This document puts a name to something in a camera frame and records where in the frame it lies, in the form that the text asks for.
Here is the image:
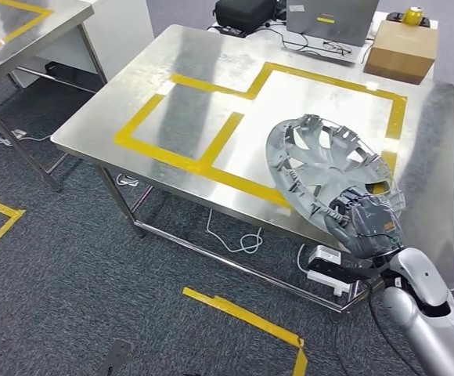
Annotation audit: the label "yellow tape outline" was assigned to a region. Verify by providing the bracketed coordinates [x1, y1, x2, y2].
[0, 0, 54, 60]
[113, 61, 408, 212]

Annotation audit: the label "robot left foot plate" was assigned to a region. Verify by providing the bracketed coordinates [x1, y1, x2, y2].
[95, 338, 133, 376]

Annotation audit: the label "white cable with plug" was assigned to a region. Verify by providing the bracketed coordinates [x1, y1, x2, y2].
[0, 129, 51, 147]
[115, 173, 310, 274]

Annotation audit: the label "black bag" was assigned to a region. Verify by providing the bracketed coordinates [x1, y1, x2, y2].
[214, 0, 277, 36]

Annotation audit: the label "grey plastic wheel hubcap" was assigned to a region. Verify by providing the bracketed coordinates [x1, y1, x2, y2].
[265, 114, 406, 255]

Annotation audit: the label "cardboard box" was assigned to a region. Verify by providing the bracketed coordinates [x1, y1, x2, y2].
[363, 20, 439, 85]

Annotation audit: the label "black flat device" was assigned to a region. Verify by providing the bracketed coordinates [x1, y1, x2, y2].
[385, 11, 431, 28]

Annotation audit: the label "black desk cables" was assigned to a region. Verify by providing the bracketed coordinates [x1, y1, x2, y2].
[264, 20, 353, 58]

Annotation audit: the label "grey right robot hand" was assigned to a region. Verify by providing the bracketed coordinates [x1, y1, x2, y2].
[324, 187, 405, 261]

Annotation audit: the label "yellow tape roll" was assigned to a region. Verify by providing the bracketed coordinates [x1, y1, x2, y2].
[402, 5, 425, 26]

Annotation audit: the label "yellow floor tape square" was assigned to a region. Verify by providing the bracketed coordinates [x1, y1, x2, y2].
[183, 287, 309, 376]
[0, 193, 26, 263]

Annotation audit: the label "steel workbench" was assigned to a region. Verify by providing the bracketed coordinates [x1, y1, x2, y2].
[0, 0, 108, 194]
[51, 23, 454, 317]

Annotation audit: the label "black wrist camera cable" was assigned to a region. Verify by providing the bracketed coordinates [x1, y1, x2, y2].
[363, 280, 427, 376]

